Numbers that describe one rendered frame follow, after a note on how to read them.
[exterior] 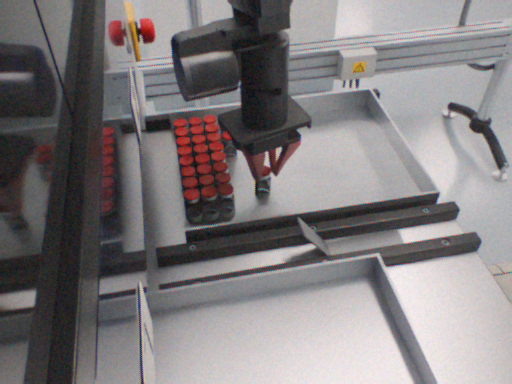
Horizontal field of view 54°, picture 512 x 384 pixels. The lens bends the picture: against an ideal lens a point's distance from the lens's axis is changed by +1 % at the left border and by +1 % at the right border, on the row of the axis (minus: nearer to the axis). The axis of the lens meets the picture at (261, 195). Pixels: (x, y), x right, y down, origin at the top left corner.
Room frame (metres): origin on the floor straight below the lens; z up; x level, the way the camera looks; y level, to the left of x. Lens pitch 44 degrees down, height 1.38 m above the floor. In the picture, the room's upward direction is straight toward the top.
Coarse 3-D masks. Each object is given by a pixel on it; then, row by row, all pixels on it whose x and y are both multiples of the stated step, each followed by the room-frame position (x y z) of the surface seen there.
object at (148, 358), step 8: (144, 296) 0.24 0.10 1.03; (144, 304) 0.23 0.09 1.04; (144, 312) 0.22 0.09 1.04; (144, 320) 0.21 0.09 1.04; (144, 328) 0.20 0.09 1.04; (152, 328) 0.23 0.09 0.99; (144, 336) 0.19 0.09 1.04; (152, 336) 0.22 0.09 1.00; (144, 344) 0.19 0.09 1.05; (152, 344) 0.21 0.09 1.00; (144, 352) 0.18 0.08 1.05; (144, 360) 0.17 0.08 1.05; (152, 360) 0.20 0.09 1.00; (144, 368) 0.17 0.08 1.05; (152, 368) 0.19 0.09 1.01; (144, 376) 0.16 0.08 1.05; (152, 376) 0.18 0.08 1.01
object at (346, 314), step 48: (192, 288) 0.33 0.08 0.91; (240, 288) 0.34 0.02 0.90; (288, 288) 0.35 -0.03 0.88; (336, 288) 0.35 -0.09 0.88; (384, 288) 0.34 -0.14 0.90; (192, 336) 0.29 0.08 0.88; (240, 336) 0.29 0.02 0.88; (288, 336) 0.29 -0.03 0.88; (336, 336) 0.29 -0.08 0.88; (384, 336) 0.29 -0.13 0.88
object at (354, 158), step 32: (320, 96) 0.72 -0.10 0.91; (352, 96) 0.73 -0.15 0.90; (320, 128) 0.67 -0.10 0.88; (352, 128) 0.67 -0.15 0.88; (384, 128) 0.66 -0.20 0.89; (288, 160) 0.59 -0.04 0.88; (320, 160) 0.59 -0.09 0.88; (352, 160) 0.59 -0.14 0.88; (384, 160) 0.59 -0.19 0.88; (416, 160) 0.55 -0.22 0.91; (288, 192) 0.52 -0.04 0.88; (320, 192) 0.52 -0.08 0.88; (352, 192) 0.52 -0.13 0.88; (384, 192) 0.52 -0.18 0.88; (416, 192) 0.52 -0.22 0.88; (192, 224) 0.45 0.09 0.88; (224, 224) 0.42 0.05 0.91; (256, 224) 0.43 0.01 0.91; (288, 224) 0.44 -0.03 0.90
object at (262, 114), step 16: (288, 80) 0.51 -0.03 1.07; (256, 96) 0.49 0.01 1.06; (272, 96) 0.49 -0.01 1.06; (288, 96) 0.56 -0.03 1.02; (224, 112) 0.52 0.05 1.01; (240, 112) 0.52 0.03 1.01; (256, 112) 0.49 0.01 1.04; (272, 112) 0.49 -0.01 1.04; (288, 112) 0.52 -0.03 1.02; (304, 112) 0.52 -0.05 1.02; (224, 128) 0.50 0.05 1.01; (240, 128) 0.49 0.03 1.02; (256, 128) 0.49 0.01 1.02; (272, 128) 0.49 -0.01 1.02; (288, 128) 0.49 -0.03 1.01; (240, 144) 0.46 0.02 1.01
